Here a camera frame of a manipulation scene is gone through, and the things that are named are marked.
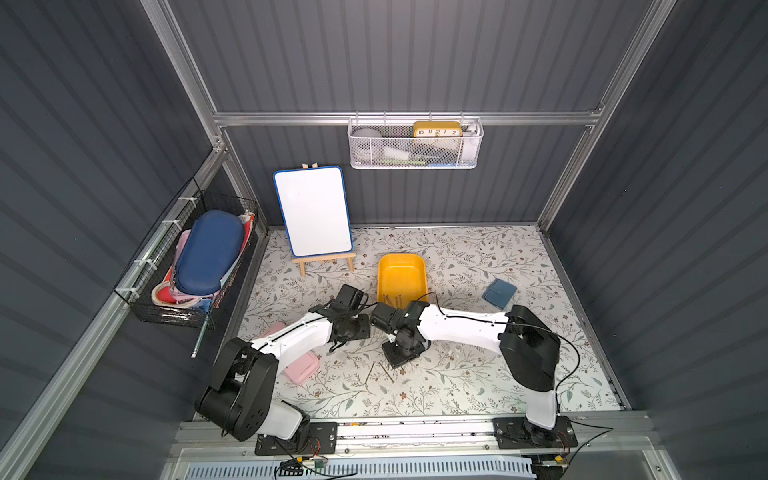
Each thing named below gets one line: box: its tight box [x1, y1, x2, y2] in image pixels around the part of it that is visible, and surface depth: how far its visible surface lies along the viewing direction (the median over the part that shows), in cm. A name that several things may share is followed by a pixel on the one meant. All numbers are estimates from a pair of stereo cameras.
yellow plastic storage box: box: [377, 253, 429, 310], surface depth 105 cm
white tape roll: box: [352, 128, 384, 163], surface depth 88 cm
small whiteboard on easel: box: [273, 162, 356, 277], surface depth 96 cm
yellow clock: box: [413, 121, 463, 138], surface depth 90 cm
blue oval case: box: [175, 209, 245, 296], surface depth 69 cm
